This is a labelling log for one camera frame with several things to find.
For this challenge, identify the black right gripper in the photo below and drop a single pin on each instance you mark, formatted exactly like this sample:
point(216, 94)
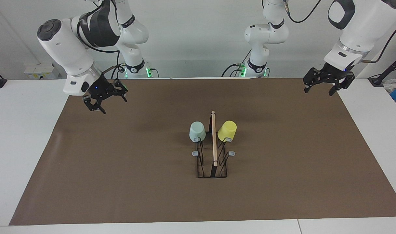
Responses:
point(102, 88)

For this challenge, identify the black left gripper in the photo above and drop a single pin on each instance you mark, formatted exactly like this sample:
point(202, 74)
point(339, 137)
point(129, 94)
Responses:
point(334, 74)

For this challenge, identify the pale green cup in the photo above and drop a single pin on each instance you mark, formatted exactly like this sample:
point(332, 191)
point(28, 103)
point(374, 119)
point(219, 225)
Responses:
point(197, 131)

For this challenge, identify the yellow cup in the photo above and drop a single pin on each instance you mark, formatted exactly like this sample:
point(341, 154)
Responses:
point(227, 130)

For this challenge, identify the black stand pole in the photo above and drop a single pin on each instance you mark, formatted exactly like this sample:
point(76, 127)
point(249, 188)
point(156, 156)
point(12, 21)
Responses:
point(376, 81)

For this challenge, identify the clear plastic bag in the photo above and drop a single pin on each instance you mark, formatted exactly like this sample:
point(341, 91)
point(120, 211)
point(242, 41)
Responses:
point(392, 86)

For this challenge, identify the white power strip box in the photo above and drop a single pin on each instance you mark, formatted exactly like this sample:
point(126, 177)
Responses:
point(38, 70)

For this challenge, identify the brown paper mat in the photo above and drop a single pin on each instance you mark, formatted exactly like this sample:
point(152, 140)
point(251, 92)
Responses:
point(136, 195)

